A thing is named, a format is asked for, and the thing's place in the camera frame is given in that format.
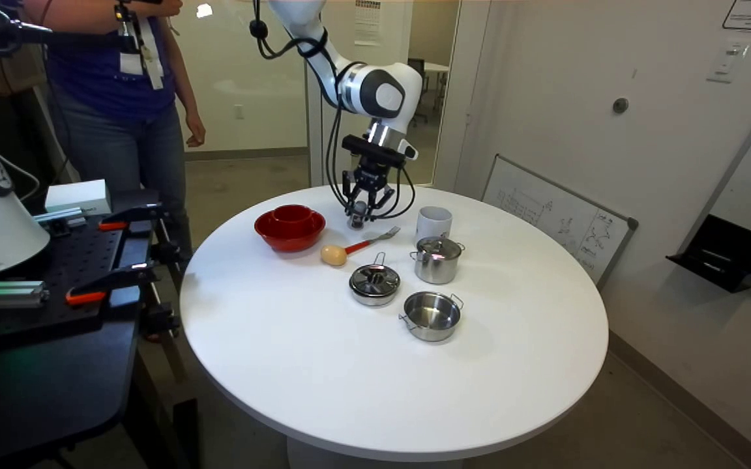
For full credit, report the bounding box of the large orange-handled clamp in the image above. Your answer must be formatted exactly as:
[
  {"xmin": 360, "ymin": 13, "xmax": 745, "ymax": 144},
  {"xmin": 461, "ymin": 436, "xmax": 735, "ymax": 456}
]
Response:
[{"xmin": 62, "ymin": 259, "xmax": 161, "ymax": 312}]

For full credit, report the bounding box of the low steel pot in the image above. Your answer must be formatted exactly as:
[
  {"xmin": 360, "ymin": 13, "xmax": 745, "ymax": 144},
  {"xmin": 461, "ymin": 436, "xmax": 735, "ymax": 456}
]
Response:
[{"xmin": 396, "ymin": 289, "xmax": 467, "ymax": 345}]

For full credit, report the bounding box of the white cup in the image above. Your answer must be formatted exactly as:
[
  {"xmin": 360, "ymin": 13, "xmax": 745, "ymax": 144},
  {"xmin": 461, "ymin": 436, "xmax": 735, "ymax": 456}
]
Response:
[{"xmin": 415, "ymin": 204, "xmax": 456, "ymax": 245}]

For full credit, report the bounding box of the person in blue shirt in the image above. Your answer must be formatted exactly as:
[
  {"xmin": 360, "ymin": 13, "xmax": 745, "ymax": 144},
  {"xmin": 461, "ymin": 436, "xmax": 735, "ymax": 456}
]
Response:
[{"xmin": 17, "ymin": 0, "xmax": 210, "ymax": 256}]

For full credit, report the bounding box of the person right forearm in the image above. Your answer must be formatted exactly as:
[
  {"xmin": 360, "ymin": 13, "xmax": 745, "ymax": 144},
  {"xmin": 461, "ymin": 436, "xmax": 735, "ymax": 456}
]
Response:
[{"xmin": 17, "ymin": 0, "xmax": 183, "ymax": 35}]

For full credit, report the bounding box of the grey green bar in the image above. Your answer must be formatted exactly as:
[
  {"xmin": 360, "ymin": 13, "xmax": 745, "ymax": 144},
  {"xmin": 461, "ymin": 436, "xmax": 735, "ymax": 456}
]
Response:
[{"xmin": 0, "ymin": 280, "xmax": 50, "ymax": 312}]

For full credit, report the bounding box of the person left forearm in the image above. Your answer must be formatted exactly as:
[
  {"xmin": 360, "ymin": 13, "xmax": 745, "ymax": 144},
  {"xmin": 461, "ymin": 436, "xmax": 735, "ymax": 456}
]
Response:
[{"xmin": 161, "ymin": 23, "xmax": 205, "ymax": 116}]

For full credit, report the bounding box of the framed whiteboard leaning on wall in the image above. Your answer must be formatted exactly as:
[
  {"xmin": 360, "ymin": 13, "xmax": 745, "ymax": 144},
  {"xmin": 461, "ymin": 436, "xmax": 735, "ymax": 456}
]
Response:
[{"xmin": 480, "ymin": 155, "xmax": 641, "ymax": 286}]

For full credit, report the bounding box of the tall steel pot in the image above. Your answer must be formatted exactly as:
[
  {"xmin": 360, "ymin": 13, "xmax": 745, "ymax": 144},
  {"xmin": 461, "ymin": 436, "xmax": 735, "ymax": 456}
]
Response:
[{"xmin": 407, "ymin": 235, "xmax": 467, "ymax": 286}]

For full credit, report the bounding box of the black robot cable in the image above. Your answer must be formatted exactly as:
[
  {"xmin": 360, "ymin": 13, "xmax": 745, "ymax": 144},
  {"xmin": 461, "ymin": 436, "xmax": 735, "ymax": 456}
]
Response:
[{"xmin": 248, "ymin": 0, "xmax": 420, "ymax": 222}]

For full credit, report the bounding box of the black robot stand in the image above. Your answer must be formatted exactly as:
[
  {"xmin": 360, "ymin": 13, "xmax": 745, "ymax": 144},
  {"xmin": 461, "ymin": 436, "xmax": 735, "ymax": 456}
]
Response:
[{"xmin": 0, "ymin": 204, "xmax": 201, "ymax": 469}]

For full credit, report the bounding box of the white box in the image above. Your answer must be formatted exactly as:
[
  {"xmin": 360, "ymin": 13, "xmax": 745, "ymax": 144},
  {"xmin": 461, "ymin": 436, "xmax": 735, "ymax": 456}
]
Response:
[{"xmin": 42, "ymin": 178, "xmax": 113, "ymax": 219}]

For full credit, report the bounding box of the white wall switch plate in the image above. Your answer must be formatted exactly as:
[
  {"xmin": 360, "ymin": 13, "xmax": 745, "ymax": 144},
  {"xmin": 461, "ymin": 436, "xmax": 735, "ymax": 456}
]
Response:
[{"xmin": 706, "ymin": 39, "xmax": 751, "ymax": 87}]

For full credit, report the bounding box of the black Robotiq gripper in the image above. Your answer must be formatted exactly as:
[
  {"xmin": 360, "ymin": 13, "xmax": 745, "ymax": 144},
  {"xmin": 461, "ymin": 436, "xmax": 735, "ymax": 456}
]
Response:
[{"xmin": 343, "ymin": 159, "xmax": 396, "ymax": 233}]

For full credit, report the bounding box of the black wall file tray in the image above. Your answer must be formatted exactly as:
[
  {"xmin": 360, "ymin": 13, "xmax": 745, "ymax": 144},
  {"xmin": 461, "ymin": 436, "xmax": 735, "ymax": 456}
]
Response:
[{"xmin": 665, "ymin": 213, "xmax": 751, "ymax": 294}]

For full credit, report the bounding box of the red bowl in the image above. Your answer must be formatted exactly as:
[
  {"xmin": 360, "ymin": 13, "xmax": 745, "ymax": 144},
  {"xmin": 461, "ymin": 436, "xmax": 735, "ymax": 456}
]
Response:
[{"xmin": 252, "ymin": 204, "xmax": 329, "ymax": 256}]

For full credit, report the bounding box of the small orange-handled clamp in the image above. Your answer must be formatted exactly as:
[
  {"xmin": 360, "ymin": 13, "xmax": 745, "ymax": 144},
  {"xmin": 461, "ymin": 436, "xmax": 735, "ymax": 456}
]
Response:
[{"xmin": 92, "ymin": 213, "xmax": 167, "ymax": 241}]

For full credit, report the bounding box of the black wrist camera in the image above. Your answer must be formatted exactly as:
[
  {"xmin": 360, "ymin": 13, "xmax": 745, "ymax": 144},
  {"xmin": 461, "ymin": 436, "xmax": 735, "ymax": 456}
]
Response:
[{"xmin": 338, "ymin": 134, "xmax": 420, "ymax": 168}]

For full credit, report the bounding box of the white door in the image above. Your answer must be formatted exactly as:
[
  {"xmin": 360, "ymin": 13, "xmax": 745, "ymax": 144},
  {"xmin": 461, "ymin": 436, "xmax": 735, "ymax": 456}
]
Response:
[{"xmin": 302, "ymin": 0, "xmax": 363, "ymax": 187}]

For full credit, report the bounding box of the person left hand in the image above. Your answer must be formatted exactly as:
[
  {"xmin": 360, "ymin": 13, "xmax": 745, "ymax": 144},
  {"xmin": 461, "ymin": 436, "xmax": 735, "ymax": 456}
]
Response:
[{"xmin": 179, "ymin": 108, "xmax": 209, "ymax": 152}]

